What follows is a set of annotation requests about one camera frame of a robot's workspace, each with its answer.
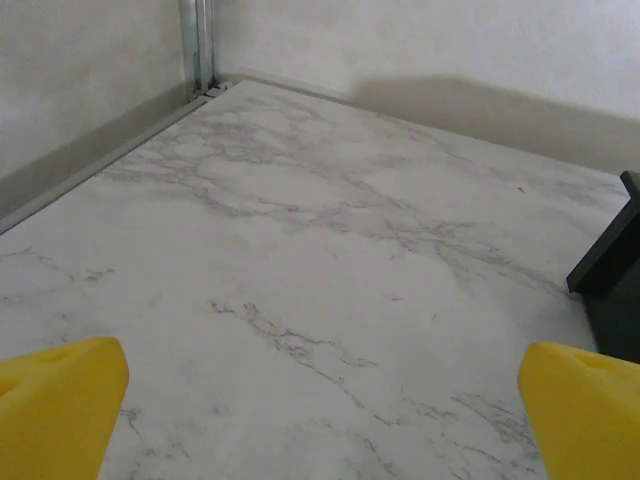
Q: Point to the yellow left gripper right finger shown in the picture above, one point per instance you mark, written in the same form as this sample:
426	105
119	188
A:
590	420

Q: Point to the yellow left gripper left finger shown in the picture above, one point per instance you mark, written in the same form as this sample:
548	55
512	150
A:
55	410

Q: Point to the black storage bin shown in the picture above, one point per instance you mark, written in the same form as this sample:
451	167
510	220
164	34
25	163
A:
615	260

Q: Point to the aluminium table side rail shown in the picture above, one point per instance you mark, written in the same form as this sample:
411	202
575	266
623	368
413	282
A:
100	164

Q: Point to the aluminium frame post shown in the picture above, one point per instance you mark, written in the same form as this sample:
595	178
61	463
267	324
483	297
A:
205	45

